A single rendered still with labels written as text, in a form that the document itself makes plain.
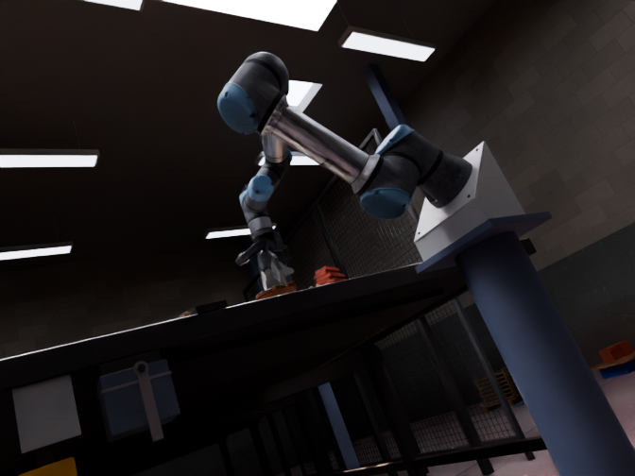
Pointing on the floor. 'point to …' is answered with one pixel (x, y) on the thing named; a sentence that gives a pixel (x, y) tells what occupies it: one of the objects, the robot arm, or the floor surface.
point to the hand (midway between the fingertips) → (276, 291)
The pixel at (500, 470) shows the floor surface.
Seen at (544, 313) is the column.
